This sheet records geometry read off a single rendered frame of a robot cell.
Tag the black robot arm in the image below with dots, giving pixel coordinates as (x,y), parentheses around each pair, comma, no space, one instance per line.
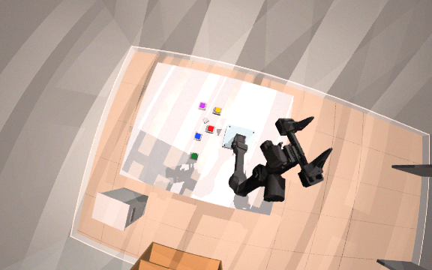
(268,176)

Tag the red button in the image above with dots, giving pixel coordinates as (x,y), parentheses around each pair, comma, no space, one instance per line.
(210,129)

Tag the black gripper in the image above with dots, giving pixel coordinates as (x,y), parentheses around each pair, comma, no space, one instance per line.
(311,173)

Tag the green button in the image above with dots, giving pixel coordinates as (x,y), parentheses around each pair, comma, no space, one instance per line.
(194,156)

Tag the purple button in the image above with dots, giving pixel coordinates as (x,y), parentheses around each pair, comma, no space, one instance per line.
(202,106)

